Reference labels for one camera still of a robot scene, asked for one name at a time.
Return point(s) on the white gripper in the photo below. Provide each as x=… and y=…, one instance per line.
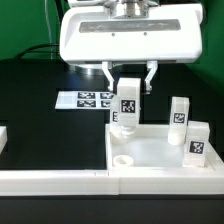
x=171, y=33

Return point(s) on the white square table top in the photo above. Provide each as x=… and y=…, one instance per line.
x=148, y=148

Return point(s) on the white marker tag sheet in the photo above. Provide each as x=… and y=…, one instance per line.
x=83, y=100

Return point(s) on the white U-shaped obstacle fence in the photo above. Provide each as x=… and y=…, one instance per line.
x=199, y=181

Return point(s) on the white block left edge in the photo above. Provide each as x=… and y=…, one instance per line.
x=3, y=137

